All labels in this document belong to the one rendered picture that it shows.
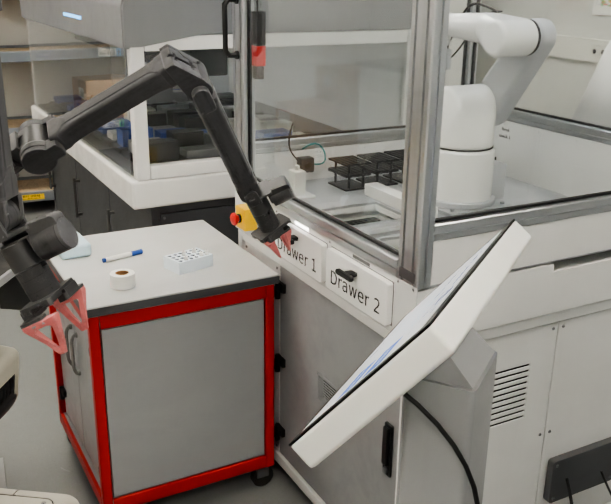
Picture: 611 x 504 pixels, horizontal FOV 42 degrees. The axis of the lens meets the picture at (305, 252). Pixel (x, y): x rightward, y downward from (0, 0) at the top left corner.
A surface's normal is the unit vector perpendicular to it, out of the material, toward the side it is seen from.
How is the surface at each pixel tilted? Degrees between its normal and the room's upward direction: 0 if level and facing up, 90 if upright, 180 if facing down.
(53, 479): 0
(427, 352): 90
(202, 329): 90
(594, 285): 90
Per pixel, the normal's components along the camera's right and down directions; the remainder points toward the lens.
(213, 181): 0.47, 0.30
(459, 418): -0.43, 0.30
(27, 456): 0.01, -0.94
